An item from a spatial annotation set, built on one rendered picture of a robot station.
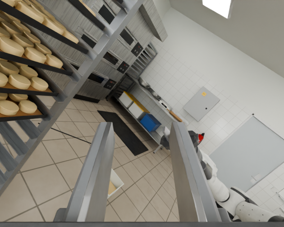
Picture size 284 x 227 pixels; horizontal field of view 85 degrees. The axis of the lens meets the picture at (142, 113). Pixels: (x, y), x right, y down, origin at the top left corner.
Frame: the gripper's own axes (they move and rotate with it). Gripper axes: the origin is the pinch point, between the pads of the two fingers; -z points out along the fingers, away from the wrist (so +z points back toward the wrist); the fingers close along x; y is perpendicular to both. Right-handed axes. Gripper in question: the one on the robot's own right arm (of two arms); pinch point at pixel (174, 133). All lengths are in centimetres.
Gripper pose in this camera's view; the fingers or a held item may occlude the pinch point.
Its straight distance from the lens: 49.9
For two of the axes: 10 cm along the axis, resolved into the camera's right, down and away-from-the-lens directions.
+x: 8.5, -1.5, -5.1
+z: 4.8, 6.2, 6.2
